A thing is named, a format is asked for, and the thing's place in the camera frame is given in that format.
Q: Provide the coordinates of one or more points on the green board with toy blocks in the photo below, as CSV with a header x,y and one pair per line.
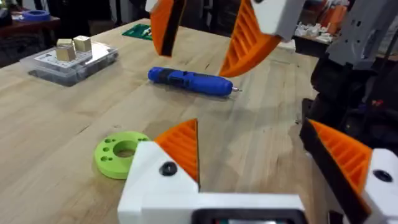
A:
x,y
138,31

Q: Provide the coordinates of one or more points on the green disc with holes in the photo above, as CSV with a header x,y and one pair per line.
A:
x,y
107,155

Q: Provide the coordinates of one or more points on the clear plastic parts box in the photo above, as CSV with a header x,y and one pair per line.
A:
x,y
71,67

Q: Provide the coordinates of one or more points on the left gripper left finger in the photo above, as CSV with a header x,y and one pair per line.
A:
x,y
155,193

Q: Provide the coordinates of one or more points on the heap of white printed parts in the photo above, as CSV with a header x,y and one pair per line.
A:
x,y
312,32

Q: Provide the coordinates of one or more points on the blue tape roll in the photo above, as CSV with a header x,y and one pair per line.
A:
x,y
36,15

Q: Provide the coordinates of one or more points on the blue electric screwdriver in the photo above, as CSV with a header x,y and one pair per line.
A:
x,y
192,81

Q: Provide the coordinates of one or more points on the dark wooden side table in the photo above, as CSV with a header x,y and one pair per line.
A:
x,y
28,26

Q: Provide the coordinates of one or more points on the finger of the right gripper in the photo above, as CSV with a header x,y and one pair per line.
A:
x,y
248,46
163,25

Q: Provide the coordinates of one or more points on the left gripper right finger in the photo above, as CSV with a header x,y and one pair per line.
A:
x,y
348,161

